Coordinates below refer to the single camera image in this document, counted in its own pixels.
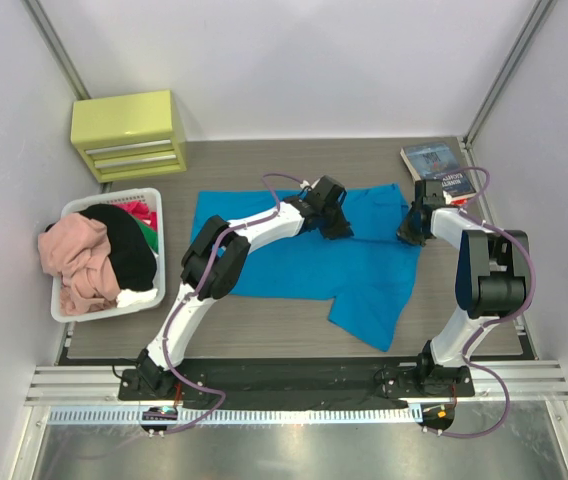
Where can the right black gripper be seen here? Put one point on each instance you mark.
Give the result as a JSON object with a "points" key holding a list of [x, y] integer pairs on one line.
{"points": [[410, 228]]}

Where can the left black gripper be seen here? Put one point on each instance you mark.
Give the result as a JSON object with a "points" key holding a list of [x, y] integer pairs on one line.
{"points": [[337, 225]]}

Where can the blue t shirt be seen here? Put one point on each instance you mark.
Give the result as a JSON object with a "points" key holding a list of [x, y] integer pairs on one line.
{"points": [[368, 276]]}

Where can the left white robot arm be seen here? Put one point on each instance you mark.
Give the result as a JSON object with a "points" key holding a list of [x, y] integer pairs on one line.
{"points": [[213, 263]]}

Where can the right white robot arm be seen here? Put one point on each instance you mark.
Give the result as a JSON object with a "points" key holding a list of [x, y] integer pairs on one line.
{"points": [[494, 283]]}

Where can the blue paperback book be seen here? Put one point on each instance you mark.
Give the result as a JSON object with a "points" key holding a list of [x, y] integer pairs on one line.
{"points": [[438, 161]]}

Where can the white laundry basket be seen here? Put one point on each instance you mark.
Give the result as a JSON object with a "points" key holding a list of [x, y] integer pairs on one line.
{"points": [[152, 198]]}

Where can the magenta garment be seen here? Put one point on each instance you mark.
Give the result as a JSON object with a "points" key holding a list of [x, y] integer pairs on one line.
{"points": [[141, 212]]}

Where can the black garment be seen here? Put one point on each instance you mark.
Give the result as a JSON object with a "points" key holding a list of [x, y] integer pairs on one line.
{"points": [[133, 261]]}

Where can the white garment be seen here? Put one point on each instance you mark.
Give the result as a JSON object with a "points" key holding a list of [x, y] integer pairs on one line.
{"points": [[128, 297]]}

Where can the yellow green drawer cabinet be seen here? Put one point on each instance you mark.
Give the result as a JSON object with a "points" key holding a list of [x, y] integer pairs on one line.
{"points": [[129, 136]]}

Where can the pink garment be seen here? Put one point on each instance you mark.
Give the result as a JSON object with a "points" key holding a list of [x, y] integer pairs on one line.
{"points": [[76, 251]]}

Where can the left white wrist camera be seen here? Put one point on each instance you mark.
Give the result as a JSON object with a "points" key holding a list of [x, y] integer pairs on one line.
{"points": [[306, 186]]}

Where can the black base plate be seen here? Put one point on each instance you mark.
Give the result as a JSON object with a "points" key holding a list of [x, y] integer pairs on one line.
{"points": [[387, 377]]}

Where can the slotted cable duct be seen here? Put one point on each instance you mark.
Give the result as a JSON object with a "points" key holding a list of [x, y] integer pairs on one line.
{"points": [[167, 416]]}

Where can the aluminium frame rail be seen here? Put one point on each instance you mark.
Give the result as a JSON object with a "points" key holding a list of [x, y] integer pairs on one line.
{"points": [[96, 385]]}

